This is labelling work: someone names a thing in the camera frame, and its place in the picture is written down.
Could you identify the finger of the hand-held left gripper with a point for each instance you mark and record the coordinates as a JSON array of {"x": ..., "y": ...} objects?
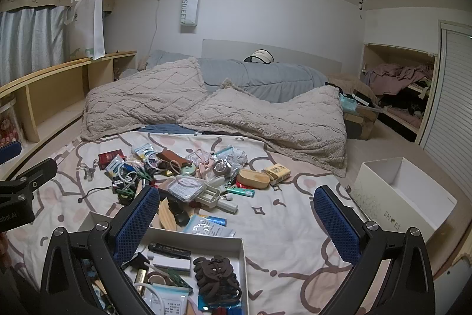
[
  {"x": 9, "y": 152},
  {"x": 33, "y": 174}
]

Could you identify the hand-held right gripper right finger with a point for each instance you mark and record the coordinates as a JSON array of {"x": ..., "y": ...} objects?
[{"x": 337, "y": 222}]

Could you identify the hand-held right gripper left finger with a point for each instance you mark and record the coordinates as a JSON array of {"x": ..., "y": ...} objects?
[{"x": 132, "y": 226}]

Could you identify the white sachet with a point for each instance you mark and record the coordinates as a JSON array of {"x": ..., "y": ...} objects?
[
  {"x": 206, "y": 230},
  {"x": 166, "y": 304}
]

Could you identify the white shallow box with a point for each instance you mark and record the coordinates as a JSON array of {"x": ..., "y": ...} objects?
[{"x": 210, "y": 246}]

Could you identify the yellow blue lighter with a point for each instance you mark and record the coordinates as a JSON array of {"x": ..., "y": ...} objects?
[{"x": 215, "y": 221}]

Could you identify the green lighter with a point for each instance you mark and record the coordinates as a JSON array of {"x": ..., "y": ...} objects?
[{"x": 241, "y": 192}]

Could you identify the round black tin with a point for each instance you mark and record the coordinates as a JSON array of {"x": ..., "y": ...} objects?
[{"x": 126, "y": 196}]

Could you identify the wooden comb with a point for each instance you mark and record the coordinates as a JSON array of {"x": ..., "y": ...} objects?
[{"x": 167, "y": 215}]

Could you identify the printed bedsheet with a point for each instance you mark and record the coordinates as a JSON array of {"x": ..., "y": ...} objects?
[{"x": 295, "y": 211}]

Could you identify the green clothespin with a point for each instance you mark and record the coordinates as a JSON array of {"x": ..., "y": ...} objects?
[
  {"x": 146, "y": 176},
  {"x": 180, "y": 281}
]

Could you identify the small white rectangular box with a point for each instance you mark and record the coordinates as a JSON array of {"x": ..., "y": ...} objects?
[{"x": 173, "y": 264}]

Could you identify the tape roll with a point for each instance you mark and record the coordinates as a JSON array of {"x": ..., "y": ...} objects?
[{"x": 156, "y": 278}]

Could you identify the blue yellow sachet packet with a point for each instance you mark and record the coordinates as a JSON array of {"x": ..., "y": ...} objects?
[{"x": 115, "y": 167}]

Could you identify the clear plastic case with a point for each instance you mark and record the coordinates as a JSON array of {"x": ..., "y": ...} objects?
[{"x": 186, "y": 187}]

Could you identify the wooden shelf unit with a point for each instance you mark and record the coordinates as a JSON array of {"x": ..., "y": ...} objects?
[{"x": 48, "y": 97}]

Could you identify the white shoe box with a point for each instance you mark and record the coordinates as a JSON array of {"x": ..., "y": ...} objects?
[{"x": 405, "y": 204}]

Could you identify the dark red packet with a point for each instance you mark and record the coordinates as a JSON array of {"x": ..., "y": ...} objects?
[{"x": 110, "y": 157}]

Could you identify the white blue packet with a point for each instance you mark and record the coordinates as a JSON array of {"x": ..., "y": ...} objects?
[{"x": 142, "y": 150}]

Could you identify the yellow cigarette pack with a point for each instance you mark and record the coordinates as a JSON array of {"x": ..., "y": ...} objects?
[{"x": 277, "y": 174}]

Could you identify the mint round mirror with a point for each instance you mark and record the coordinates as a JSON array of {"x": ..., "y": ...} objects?
[{"x": 188, "y": 170}]

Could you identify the brown leather case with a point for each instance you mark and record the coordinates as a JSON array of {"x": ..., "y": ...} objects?
[{"x": 173, "y": 157}]

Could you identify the beige plastic squeezer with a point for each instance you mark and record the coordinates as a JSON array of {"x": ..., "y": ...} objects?
[{"x": 215, "y": 200}]

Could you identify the oval wooden box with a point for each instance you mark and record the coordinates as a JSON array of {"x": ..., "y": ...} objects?
[{"x": 254, "y": 179}]

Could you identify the brown hair claw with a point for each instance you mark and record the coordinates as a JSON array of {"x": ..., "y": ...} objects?
[{"x": 215, "y": 274}]

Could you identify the dark blue sheet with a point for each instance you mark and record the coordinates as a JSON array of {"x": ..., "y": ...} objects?
[{"x": 166, "y": 129}]

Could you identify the brown round compact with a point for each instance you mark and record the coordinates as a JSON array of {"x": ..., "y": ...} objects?
[{"x": 222, "y": 167}]

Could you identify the pale blue curtain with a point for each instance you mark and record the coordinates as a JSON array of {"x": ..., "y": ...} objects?
[{"x": 29, "y": 42}]

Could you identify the beige fuzzy pillow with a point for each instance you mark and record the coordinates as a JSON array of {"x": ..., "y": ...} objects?
[{"x": 276, "y": 123}]

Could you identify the blue-top zip bag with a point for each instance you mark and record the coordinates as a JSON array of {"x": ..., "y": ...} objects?
[{"x": 225, "y": 152}]

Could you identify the wooden closet shelf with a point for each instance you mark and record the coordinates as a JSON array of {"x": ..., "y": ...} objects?
[{"x": 402, "y": 115}]

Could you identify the white tote bag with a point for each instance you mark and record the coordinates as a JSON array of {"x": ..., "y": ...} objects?
[{"x": 88, "y": 27}]

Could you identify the pile of clothes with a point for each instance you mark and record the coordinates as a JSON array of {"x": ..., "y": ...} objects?
[{"x": 398, "y": 77}]

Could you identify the white louvered door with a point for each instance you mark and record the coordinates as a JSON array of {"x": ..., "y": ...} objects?
[{"x": 450, "y": 97}]

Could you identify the light blue pillow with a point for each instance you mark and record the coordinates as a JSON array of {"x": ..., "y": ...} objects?
[{"x": 169, "y": 58}]

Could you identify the grey headboard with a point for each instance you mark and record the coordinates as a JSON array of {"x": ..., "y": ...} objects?
[{"x": 295, "y": 51}]

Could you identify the black white visor cap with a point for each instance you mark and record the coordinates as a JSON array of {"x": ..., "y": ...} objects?
[{"x": 260, "y": 56}]

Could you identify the white hanging tissue pouch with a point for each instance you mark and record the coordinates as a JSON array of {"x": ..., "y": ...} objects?
[{"x": 190, "y": 10}]

